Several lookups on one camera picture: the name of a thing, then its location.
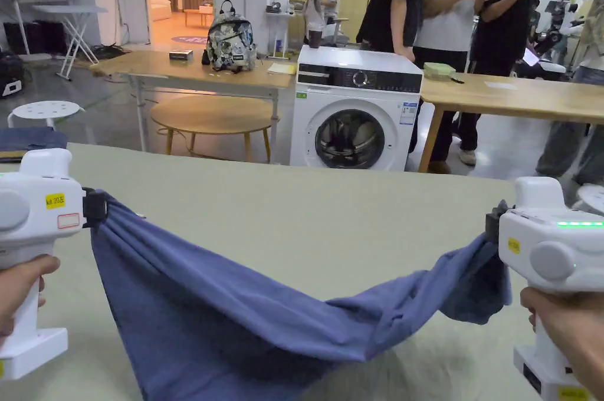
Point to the black bag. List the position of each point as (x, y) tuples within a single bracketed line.
[(9, 73)]

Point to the person's right hand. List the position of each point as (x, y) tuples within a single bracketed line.
[(575, 335)]

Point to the person's left hand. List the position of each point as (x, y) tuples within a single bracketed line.
[(12, 297)]

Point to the small white desk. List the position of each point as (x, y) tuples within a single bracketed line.
[(283, 23)]

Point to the bed with pale green sheet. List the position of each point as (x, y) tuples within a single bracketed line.
[(306, 221)]

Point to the dark blue shirt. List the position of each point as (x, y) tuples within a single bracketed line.
[(212, 316)]

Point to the white washing machine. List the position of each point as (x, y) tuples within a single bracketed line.
[(354, 104)]

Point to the folded dark blue cloth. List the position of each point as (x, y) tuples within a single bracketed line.
[(33, 138)]

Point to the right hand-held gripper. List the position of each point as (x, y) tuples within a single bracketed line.
[(538, 231)]

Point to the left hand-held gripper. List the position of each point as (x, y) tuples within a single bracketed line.
[(42, 174)]

